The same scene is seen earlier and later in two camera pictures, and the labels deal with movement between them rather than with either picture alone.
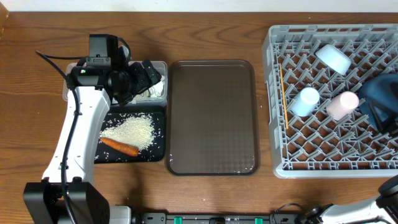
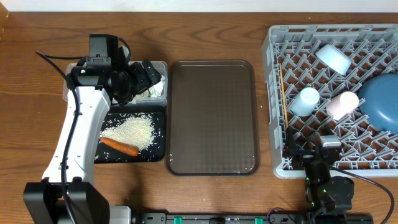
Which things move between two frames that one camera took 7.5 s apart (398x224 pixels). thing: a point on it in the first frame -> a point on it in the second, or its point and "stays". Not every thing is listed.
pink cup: x=342 y=105 stays
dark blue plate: x=382 y=88 stays
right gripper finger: x=387 y=119 -> x=313 y=155
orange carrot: x=120 y=147 stays
